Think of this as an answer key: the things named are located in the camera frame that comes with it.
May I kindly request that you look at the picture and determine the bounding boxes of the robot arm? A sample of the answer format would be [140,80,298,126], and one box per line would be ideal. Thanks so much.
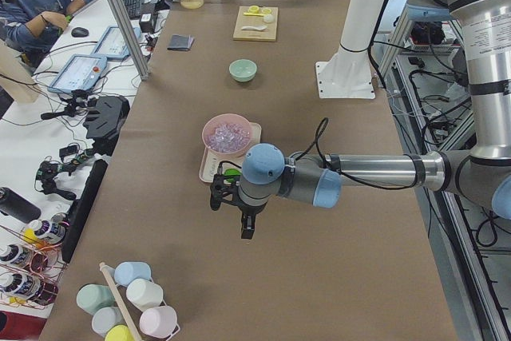
[233,0,510,239]

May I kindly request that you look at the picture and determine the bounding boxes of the black water bottle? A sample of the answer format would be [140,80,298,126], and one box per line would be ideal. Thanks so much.
[1,187,41,224]

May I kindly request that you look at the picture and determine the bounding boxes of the seated person blue hoodie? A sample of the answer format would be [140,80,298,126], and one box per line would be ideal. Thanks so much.
[1,0,92,68]

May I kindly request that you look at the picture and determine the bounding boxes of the far teach pendant tablet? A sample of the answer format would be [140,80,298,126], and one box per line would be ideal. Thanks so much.
[91,26,129,61]

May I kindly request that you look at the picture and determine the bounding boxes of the bamboo cutting board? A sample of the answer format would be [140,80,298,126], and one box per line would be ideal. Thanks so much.
[232,6,279,42]

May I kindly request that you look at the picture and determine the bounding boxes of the near teach pendant tablet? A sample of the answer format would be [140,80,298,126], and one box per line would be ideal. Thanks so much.
[47,54,108,94]

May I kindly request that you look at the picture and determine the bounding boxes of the yellow mug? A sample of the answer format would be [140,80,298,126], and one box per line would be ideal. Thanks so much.
[105,324,134,341]

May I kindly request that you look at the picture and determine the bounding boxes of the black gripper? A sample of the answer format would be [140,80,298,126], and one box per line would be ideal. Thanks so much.
[238,200,266,240]

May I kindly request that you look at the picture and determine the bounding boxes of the green lime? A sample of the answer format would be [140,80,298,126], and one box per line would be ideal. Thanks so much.
[223,169,241,183]

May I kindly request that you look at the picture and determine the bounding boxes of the black computer mouse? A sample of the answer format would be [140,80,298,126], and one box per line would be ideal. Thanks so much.
[71,27,89,38]

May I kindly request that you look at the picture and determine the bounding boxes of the grey mug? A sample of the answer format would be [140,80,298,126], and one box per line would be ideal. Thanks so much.
[91,307,125,337]

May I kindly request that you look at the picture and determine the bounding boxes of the clear ice cubes pile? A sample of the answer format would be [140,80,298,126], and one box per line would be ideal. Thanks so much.
[206,123,251,153]

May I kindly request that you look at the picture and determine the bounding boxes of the blue mug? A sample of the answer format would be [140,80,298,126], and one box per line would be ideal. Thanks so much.
[114,261,152,287]

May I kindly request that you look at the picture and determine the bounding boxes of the white steamed bun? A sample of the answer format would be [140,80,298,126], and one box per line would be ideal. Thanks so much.
[263,14,275,23]

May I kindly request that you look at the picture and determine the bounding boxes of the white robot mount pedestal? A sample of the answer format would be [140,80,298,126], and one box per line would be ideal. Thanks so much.
[316,0,386,99]

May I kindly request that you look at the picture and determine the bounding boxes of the yellow plastic knife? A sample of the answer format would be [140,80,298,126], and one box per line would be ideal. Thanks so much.
[243,12,271,18]

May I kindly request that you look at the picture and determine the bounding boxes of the grey folded cloth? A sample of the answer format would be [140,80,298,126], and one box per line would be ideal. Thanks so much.
[167,34,192,51]

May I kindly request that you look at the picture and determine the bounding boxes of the white ceramic spoon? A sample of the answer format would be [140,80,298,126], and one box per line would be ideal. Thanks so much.
[240,25,267,32]

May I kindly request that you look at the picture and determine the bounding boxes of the beige plastic tray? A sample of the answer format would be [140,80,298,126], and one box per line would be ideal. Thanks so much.
[199,122,262,184]

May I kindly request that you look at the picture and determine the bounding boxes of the aluminium frame post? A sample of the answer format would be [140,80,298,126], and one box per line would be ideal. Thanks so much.
[107,0,149,81]

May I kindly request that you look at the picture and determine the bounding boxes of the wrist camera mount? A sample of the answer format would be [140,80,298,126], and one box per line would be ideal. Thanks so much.
[209,161,241,211]

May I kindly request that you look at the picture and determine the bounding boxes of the white mug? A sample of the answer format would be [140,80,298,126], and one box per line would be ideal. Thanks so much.
[126,279,164,311]

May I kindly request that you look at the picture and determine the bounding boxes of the pink bowl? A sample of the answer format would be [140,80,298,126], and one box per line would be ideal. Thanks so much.
[202,113,252,156]

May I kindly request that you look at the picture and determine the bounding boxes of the green mug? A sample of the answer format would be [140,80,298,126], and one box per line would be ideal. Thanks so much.
[76,284,115,315]

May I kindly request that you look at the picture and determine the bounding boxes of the teach pendant tablet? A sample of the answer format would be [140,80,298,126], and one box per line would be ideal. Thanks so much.
[47,54,108,94]
[91,26,129,61]

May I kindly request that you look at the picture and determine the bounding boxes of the pink mug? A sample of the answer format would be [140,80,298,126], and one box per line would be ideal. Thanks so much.
[139,306,180,339]

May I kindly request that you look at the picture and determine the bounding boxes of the mint green bowl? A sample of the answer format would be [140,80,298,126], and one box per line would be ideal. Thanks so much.
[228,58,258,82]

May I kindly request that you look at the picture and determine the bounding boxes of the copper wire bottle rack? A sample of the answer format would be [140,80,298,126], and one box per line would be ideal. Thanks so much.
[1,219,69,310]

